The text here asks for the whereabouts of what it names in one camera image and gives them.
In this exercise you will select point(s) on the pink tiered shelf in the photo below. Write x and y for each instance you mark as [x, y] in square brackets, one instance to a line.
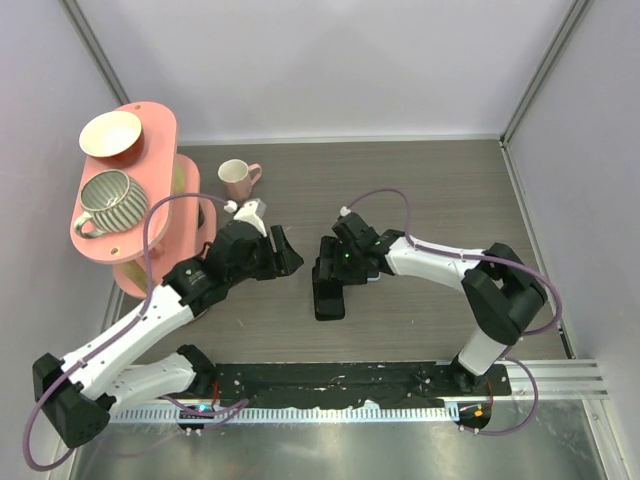
[177, 222]

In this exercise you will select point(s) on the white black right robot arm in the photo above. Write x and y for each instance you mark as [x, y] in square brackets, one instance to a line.
[503, 294]

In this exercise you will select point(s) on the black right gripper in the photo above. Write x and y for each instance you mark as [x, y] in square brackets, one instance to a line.
[331, 247]

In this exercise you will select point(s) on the grey striped mug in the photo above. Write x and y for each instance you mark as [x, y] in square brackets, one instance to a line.
[112, 202]

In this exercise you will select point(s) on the pink mug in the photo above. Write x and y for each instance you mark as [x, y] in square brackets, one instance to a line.
[239, 178]

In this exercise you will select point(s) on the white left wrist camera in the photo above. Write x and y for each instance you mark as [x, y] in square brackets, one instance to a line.
[251, 212]

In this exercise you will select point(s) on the white bowl red outside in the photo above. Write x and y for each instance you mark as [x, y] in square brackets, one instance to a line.
[115, 138]

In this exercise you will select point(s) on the black phone case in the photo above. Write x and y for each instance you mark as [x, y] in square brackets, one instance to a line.
[328, 300]

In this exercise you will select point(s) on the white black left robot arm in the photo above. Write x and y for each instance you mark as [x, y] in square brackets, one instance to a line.
[80, 392]

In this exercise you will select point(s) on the aluminium frame rail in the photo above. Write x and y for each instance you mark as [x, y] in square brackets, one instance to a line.
[546, 380]

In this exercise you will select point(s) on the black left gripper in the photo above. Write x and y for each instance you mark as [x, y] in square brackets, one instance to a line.
[283, 262]

